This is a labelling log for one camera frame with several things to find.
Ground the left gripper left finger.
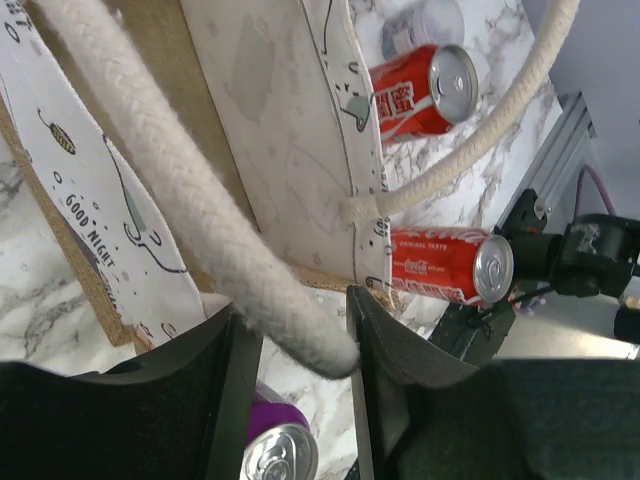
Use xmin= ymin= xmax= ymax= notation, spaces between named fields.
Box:
xmin=1 ymin=307 xmax=262 ymax=479

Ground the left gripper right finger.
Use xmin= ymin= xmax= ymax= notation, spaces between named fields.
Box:
xmin=346 ymin=287 xmax=639 ymax=479

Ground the red cola can front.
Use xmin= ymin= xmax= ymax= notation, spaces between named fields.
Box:
xmin=391 ymin=227 xmax=514 ymax=306

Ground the red cola can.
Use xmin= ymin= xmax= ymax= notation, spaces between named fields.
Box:
xmin=391 ymin=227 xmax=514 ymax=306
xmin=369 ymin=44 xmax=479 ymax=145

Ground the jute canvas tote bag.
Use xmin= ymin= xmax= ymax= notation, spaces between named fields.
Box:
xmin=0 ymin=0 xmax=581 ymax=381

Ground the purple can near front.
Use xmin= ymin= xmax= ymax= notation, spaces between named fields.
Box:
xmin=239 ymin=381 xmax=319 ymax=480

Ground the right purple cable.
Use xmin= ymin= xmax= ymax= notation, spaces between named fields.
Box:
xmin=574 ymin=167 xmax=619 ymax=216

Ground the aluminium frame profile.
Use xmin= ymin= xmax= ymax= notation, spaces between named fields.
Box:
xmin=521 ymin=91 xmax=593 ymax=220

